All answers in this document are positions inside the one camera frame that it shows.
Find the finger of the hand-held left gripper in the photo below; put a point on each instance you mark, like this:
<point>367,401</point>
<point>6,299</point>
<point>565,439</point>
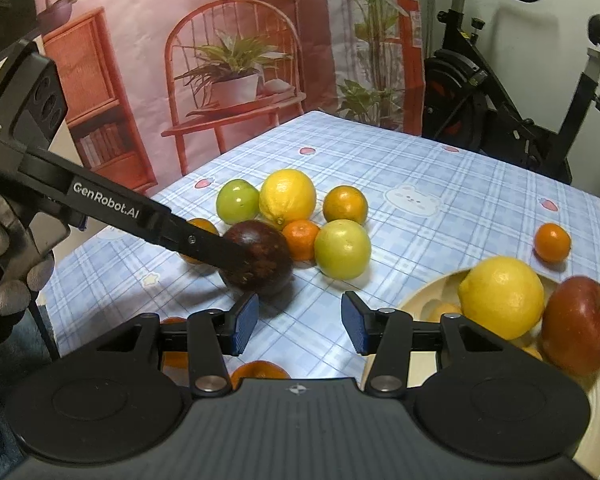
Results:
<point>205,247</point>

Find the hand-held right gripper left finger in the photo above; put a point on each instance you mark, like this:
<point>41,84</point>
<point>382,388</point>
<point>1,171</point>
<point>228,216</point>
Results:
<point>245,322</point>

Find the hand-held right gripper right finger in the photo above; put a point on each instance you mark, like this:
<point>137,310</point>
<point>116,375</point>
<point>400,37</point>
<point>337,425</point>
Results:
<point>356,322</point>

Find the orange tangerine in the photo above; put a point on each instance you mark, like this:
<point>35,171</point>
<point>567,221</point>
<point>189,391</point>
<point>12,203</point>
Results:
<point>300,239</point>
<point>205,225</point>

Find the small smooth orange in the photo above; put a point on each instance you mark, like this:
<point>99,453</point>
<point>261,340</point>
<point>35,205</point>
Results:
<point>552,242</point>
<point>175,360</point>
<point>260,370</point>

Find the dark purple mangosteen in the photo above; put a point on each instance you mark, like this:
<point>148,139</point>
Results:
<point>265,260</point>

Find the large yellow lemon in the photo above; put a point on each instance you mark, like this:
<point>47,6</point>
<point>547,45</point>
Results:
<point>500,296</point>

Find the red apple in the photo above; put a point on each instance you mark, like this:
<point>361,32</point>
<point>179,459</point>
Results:
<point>580,325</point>

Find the person's left hand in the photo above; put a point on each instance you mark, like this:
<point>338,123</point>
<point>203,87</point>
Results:
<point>15,295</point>

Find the green apple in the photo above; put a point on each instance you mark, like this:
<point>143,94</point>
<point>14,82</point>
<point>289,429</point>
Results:
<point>237,201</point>

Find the yellow-green apple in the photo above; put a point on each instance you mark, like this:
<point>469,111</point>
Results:
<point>342,249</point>

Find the greenish orange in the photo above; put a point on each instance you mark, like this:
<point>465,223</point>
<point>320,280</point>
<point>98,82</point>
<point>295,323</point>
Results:
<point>345,204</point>

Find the blue plaid tablecloth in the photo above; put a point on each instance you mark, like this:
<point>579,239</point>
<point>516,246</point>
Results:
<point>430,170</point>

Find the black exercise bike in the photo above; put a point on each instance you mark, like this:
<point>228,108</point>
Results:
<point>460,85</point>

